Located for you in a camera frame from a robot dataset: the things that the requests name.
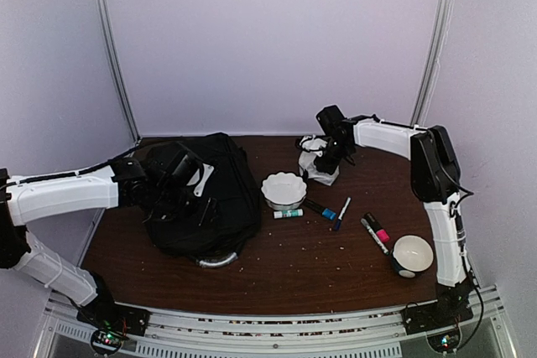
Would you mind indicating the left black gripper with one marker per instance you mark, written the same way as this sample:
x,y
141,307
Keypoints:
x,y
202,215

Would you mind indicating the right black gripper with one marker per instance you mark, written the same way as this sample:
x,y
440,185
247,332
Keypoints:
x,y
323,165

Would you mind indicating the grey cloth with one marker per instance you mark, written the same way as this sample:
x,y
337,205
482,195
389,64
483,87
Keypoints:
x,y
307,170

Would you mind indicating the black student backpack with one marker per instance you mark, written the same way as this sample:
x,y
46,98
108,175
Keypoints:
x,y
217,243

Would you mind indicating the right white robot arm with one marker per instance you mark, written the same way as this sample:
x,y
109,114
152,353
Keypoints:
x,y
435,181

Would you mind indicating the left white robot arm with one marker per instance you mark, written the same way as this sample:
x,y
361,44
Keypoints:
x,y
25,199

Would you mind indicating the blue capped white pen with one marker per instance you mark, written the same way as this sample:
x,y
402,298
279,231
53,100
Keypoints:
x,y
340,217

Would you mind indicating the blue highlighter marker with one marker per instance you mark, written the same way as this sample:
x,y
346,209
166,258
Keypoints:
x,y
319,209

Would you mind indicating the white fluted ceramic bowl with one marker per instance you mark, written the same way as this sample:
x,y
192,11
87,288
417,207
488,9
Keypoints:
x,y
284,191

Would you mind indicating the white green glue stick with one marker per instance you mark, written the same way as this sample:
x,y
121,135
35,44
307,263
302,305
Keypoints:
x,y
284,214

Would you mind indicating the pink highlighter marker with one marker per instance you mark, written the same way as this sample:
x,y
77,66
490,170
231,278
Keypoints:
x,y
377,228

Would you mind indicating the white marker pen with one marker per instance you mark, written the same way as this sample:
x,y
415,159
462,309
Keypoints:
x,y
374,236

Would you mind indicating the white and dark blue bowl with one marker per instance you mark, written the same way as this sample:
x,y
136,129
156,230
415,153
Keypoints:
x,y
411,256

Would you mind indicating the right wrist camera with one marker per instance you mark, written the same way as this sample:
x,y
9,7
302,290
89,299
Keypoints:
x,y
313,144

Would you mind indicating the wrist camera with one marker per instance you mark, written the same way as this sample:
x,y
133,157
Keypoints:
x,y
187,171
313,144

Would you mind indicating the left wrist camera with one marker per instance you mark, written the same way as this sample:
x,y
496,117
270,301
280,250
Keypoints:
x,y
187,171

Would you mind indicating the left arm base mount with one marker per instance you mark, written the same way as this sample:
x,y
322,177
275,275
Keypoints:
x,y
112,331

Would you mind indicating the aluminium front rail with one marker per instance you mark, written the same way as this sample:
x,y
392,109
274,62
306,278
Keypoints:
x,y
366,333

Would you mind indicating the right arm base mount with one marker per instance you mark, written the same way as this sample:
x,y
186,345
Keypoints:
x,y
436,320

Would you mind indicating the right aluminium corner post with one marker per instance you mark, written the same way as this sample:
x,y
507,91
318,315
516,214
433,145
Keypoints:
x,y
432,62

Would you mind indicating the aluminium corner post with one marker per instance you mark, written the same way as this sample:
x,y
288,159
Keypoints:
x,y
115,68
432,62

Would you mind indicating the left aluminium corner post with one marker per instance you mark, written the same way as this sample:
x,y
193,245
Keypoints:
x,y
115,68

